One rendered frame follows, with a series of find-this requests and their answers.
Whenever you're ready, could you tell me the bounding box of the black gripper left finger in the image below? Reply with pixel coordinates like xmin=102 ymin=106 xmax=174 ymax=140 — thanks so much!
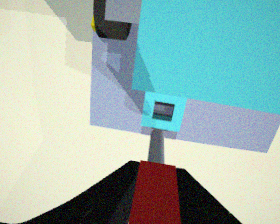
xmin=22 ymin=160 xmax=140 ymax=224

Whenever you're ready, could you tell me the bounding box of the red-headed stop pin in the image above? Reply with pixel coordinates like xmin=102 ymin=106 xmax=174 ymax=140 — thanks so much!
xmin=128 ymin=128 xmax=181 ymax=224

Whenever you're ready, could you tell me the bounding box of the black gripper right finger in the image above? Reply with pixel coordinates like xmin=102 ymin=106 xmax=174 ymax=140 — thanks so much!
xmin=176 ymin=167 xmax=242 ymax=224

